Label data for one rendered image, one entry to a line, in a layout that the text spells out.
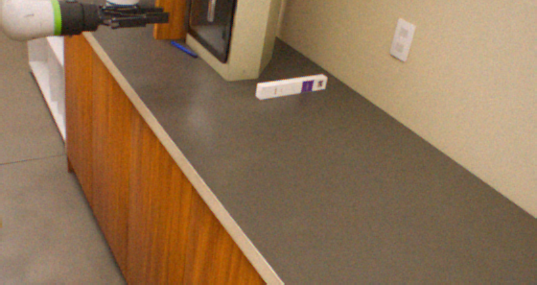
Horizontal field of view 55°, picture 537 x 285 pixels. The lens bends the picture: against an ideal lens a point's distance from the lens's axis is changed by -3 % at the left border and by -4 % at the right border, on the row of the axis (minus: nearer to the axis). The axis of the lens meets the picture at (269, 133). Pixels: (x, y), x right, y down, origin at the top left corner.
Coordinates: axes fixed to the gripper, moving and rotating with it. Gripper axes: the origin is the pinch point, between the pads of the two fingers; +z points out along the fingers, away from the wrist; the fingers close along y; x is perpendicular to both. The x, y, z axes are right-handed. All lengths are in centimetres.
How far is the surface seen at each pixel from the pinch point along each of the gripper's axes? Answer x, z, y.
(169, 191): 39.7, -3.4, -27.7
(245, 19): 0.3, 26.3, -4.5
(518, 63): -11, 67, -68
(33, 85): 114, -4, 198
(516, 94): -4, 67, -71
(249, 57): 12.5, 30.1, -4.5
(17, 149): 114, -24, 123
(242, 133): 20.2, 12.5, -34.4
